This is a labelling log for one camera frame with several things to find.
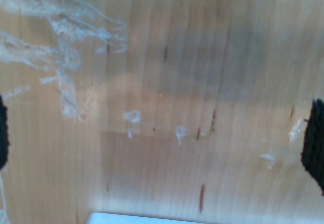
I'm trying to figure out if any clear tape residue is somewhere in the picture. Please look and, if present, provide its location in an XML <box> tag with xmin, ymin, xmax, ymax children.
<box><xmin>0</xmin><ymin>0</ymin><xmax>129</xmax><ymax>123</ymax></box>

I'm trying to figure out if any pale flat plate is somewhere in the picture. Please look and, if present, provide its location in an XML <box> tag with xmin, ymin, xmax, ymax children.
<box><xmin>87</xmin><ymin>211</ymin><xmax>206</xmax><ymax>224</ymax></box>

